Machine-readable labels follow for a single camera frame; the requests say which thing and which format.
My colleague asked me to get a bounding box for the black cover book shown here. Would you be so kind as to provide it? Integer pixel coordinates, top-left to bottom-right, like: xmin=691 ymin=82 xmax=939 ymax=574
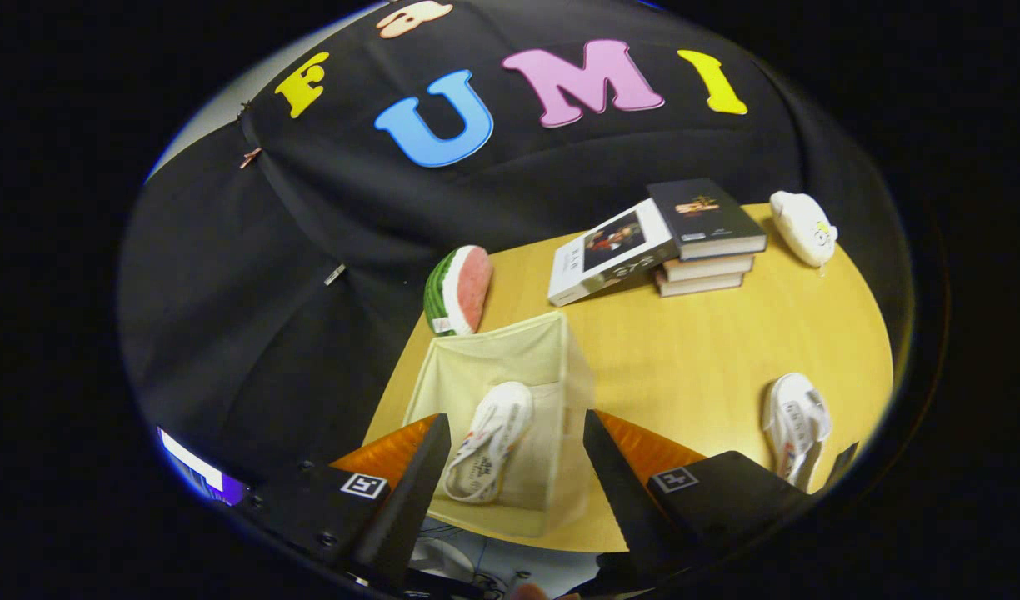
xmin=646 ymin=177 xmax=768 ymax=262

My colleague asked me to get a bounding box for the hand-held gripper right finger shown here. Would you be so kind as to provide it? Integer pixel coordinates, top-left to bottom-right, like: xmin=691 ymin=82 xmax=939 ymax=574
xmin=582 ymin=408 xmax=813 ymax=584

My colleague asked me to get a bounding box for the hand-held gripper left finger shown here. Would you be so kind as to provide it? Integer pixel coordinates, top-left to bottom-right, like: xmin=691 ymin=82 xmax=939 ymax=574
xmin=242 ymin=412 xmax=453 ymax=591

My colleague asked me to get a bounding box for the white cover book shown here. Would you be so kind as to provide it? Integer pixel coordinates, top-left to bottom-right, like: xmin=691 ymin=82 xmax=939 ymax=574
xmin=547 ymin=198 xmax=680 ymax=308

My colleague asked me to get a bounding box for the white plush toy with face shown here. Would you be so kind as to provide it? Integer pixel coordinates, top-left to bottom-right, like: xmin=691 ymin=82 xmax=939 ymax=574
xmin=768 ymin=191 xmax=841 ymax=270

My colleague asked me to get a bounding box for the white patterned shoe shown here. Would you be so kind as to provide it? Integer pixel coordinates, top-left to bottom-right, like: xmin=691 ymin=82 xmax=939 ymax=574
xmin=441 ymin=381 xmax=535 ymax=506
xmin=762 ymin=372 xmax=834 ymax=493

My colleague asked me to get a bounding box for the watermelon slice plush pillow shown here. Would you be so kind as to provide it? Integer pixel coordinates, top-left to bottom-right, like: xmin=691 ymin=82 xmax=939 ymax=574
xmin=423 ymin=245 xmax=494 ymax=338

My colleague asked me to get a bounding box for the cream fabric storage box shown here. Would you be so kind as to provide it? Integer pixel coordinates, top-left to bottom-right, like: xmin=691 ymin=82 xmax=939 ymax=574
xmin=402 ymin=310 xmax=599 ymax=539

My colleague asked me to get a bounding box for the computer screen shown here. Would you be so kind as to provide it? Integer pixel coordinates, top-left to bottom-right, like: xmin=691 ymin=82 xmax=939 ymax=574
xmin=157 ymin=427 xmax=246 ymax=507

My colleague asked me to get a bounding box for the thin book with pale pages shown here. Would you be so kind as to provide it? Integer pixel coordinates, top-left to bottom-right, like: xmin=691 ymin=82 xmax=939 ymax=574
xmin=653 ymin=271 xmax=745 ymax=298
xmin=662 ymin=252 xmax=756 ymax=283

